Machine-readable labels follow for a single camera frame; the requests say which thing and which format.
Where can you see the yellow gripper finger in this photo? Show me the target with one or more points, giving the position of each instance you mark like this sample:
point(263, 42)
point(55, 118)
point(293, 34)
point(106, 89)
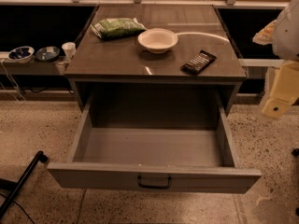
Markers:
point(265, 36)
point(284, 90)

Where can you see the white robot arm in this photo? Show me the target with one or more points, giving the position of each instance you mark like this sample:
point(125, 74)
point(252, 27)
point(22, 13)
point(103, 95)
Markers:
point(283, 35)

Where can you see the open grey top drawer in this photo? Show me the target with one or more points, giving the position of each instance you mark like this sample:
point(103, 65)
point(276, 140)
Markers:
point(183, 134)

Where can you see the grey drawer cabinet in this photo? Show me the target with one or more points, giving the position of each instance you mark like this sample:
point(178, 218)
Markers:
point(183, 44)

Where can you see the white bowl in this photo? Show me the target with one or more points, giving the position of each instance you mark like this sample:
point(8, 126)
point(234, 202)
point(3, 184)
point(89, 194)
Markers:
point(157, 40)

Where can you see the green chip bag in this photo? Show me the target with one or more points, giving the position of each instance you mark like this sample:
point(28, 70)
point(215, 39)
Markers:
point(117, 27)

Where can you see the white paper cup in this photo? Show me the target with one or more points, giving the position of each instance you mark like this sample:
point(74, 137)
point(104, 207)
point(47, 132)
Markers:
point(69, 49)

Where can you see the low grey side shelf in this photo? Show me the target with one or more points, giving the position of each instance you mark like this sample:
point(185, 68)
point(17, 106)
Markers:
point(33, 68)

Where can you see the dark blue bowl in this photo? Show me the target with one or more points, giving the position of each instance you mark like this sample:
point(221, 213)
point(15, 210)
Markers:
point(48, 54)

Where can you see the blue patterned bowl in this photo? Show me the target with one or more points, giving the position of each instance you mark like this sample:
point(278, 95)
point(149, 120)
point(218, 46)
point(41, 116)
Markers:
point(22, 54)

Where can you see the black chair leg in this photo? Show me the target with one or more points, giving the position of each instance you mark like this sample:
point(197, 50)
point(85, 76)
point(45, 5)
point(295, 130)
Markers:
point(13, 187)

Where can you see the black drawer handle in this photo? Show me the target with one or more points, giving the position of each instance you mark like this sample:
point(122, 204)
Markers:
point(154, 183)

